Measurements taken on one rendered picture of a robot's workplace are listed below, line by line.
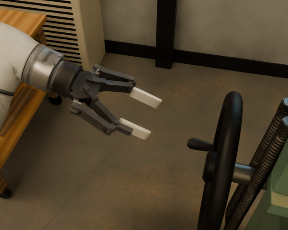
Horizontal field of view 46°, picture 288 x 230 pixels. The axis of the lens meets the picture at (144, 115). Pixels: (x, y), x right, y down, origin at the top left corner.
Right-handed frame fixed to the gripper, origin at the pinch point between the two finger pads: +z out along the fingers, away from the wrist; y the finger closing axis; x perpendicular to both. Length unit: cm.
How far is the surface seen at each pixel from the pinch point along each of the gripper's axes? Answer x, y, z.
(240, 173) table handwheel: -11.2, -12.0, 18.3
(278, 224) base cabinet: 7.0, -7.1, 39.4
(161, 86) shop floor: 79, 89, 14
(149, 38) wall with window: 70, 112, -4
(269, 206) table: -15.9, -19.2, 21.1
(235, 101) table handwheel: -21.4, -7.0, 10.3
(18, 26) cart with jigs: 48, 54, -55
